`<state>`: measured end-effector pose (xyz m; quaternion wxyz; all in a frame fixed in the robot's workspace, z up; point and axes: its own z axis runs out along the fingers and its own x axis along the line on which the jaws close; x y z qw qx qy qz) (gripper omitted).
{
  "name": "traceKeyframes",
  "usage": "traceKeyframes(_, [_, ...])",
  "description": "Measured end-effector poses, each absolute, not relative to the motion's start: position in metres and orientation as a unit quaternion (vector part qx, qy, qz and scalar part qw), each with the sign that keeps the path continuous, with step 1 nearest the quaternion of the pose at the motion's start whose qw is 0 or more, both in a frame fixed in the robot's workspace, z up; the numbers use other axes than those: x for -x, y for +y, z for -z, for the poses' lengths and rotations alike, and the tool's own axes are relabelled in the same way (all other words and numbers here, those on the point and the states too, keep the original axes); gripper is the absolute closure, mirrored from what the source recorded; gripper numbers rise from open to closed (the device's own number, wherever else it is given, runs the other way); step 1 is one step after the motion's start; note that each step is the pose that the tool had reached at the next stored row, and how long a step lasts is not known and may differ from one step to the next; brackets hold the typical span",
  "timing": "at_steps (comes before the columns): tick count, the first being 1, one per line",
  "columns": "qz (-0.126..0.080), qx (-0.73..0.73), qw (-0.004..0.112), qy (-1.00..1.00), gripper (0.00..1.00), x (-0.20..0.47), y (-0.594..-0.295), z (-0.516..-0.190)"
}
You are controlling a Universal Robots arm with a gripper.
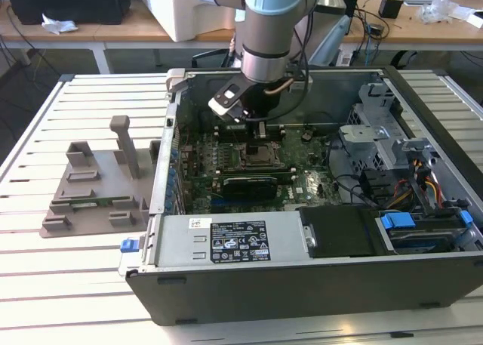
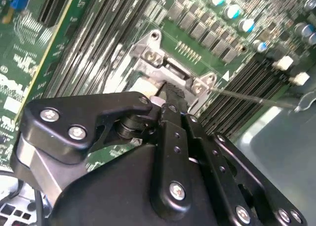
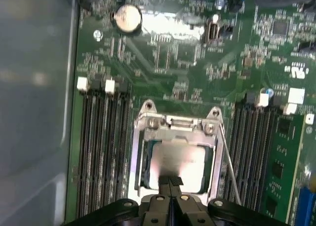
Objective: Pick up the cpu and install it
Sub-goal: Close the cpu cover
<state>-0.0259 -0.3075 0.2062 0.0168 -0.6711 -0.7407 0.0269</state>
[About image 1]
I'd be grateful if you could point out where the metal socket cover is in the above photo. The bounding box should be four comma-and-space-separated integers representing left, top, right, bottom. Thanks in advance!
241, 140, 283, 167

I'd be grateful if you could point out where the installed dark RAM stick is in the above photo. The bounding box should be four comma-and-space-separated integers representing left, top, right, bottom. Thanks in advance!
222, 162, 294, 183

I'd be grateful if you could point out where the black graphics card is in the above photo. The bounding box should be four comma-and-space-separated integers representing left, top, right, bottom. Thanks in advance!
222, 174, 278, 202

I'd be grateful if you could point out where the green motherboard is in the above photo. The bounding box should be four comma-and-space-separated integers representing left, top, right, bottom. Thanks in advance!
177, 128, 343, 214

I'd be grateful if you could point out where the grey metal drive cage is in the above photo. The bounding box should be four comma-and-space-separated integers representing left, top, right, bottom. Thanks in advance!
337, 82, 441, 187

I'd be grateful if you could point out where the white printer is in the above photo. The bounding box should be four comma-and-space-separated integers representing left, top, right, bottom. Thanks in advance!
130, 0, 246, 42

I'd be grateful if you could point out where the black drive box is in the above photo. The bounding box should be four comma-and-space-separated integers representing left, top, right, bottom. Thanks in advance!
296, 205, 395, 258

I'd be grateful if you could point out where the grey power supply unit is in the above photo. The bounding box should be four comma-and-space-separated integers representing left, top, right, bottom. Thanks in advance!
156, 211, 309, 266

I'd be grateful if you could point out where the grey-brown parts rack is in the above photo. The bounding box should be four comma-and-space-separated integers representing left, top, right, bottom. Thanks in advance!
39, 114, 163, 239

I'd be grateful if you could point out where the wooden desk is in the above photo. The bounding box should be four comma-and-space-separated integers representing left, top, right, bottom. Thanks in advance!
339, 0, 483, 54
0, 0, 242, 52

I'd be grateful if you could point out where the hard disk in blue carrier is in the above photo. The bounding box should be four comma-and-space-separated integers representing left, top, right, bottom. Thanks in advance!
375, 208, 475, 254

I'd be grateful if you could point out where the green RAM stick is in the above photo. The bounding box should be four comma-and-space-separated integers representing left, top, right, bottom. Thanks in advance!
69, 195, 131, 209

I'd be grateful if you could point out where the open black PC case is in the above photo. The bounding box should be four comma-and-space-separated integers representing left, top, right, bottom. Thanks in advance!
124, 64, 483, 327

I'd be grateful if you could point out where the clear plastic bag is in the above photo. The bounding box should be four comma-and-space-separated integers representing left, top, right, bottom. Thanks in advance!
420, 0, 460, 25

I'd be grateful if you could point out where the large black box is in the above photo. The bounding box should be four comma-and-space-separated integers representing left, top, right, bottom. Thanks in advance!
3, 0, 132, 26

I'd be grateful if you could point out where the crumpled white paper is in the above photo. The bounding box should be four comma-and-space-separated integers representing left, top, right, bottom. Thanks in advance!
41, 13, 78, 35

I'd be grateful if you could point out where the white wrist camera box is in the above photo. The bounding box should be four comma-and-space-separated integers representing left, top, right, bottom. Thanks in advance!
208, 76, 251, 125

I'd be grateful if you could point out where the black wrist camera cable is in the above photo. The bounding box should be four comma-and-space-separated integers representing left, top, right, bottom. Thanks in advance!
263, 12, 311, 123

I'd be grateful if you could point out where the black internal cable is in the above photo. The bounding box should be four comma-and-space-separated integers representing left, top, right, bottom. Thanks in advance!
327, 133, 378, 206

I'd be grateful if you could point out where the black wire connector block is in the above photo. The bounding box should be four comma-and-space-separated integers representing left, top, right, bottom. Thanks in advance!
360, 169, 390, 202

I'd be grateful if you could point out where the yellow red wire bundle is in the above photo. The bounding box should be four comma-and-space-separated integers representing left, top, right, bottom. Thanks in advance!
392, 159, 443, 210

